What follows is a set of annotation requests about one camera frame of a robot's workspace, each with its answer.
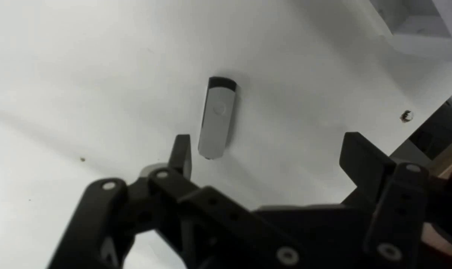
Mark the white shelf unit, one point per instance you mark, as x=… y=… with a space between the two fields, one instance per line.
x=85 y=75

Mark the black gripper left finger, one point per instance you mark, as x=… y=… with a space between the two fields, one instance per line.
x=111 y=209

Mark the white plastic drawer unit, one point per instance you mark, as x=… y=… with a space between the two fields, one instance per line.
x=421 y=45

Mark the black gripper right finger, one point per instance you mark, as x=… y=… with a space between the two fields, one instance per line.
x=400 y=209

